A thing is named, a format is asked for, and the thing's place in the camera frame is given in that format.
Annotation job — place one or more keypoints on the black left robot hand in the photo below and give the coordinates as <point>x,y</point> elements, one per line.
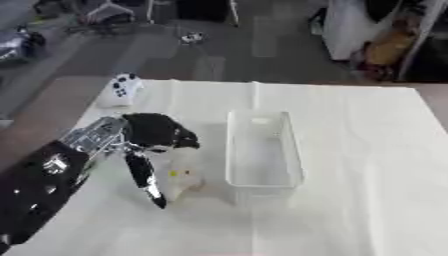
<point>153,133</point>

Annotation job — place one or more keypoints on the white soft toy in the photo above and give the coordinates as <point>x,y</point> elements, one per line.
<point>185,173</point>

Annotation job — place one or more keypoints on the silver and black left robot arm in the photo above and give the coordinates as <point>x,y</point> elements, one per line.
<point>41,173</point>

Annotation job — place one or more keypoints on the white plastic box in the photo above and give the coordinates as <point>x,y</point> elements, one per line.
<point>263,156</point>

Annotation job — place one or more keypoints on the white game controller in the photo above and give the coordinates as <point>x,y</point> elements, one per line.
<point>121,90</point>

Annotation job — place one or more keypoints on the small black and white object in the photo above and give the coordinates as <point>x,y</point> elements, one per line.
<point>192,37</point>

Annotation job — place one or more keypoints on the white cabinet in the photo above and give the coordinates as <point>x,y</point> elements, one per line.
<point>356,26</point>

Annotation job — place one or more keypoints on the yellow brown bag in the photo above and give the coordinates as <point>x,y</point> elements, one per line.
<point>389,46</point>

